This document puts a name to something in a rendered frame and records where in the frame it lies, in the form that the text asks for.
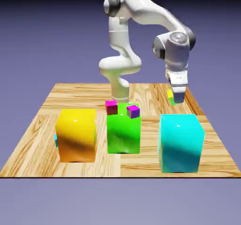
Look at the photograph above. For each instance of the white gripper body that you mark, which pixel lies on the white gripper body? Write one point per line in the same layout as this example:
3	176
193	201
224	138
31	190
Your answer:
178	82

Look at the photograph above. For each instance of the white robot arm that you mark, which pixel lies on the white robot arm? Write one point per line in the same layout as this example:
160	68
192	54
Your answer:
120	39

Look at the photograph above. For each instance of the large cyan box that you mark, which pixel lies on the large cyan box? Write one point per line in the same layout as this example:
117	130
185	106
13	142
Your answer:
179	144

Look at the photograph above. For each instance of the small magenta purple cube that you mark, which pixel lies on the small magenta purple cube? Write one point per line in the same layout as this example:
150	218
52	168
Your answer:
133	111

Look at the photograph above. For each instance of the small cyan cube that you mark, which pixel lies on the small cyan cube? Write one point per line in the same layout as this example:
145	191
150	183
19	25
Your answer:
56	140

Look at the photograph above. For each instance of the large green box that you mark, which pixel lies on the large green box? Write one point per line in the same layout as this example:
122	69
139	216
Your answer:
123	133

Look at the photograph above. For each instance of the small yellow green cube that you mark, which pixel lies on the small yellow green cube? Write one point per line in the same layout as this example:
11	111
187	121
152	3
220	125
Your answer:
170	95

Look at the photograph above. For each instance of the large yellow box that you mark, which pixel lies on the large yellow box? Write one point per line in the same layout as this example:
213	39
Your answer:
76	134

